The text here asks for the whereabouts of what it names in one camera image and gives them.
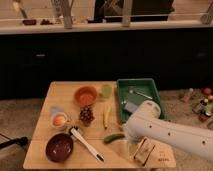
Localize black stand on floor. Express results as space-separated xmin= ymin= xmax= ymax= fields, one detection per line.
xmin=0 ymin=137 xmax=28 ymax=149

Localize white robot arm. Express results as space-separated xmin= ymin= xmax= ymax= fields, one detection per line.
xmin=123 ymin=100 xmax=213 ymax=162

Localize dark rectangular card box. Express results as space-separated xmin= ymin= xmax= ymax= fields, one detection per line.
xmin=133 ymin=138 xmax=155 ymax=166

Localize dark maroon bowl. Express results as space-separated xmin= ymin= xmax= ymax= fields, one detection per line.
xmin=45 ymin=133 xmax=73 ymax=163

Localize grey sponge block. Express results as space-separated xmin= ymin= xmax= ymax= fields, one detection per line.
xmin=124 ymin=102 xmax=138 ymax=113

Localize green pepper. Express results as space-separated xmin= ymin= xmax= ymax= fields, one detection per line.
xmin=103 ymin=133 xmax=125 ymax=144

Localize items on floor right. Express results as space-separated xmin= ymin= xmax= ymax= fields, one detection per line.
xmin=181 ymin=87 xmax=213 ymax=123

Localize yellow banana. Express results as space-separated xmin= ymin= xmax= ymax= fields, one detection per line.
xmin=103 ymin=105 xmax=111 ymax=129

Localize light green cup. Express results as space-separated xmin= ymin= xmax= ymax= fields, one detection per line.
xmin=101 ymin=84 xmax=112 ymax=98

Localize white handled kitchen tool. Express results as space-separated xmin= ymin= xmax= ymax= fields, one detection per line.
xmin=69 ymin=127 xmax=104 ymax=162

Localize red orange bowl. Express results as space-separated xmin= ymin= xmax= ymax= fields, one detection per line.
xmin=74 ymin=86 xmax=98 ymax=107

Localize metal spoon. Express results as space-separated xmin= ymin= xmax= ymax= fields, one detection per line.
xmin=128 ymin=89 xmax=153 ymax=100

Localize bunch of purple grapes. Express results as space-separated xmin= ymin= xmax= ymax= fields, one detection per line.
xmin=79 ymin=106 xmax=94 ymax=126

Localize wooden folding table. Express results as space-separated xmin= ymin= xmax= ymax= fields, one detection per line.
xmin=23 ymin=82 xmax=176 ymax=171

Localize green plastic tray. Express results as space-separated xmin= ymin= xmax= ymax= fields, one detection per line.
xmin=117 ymin=78 xmax=166 ymax=123

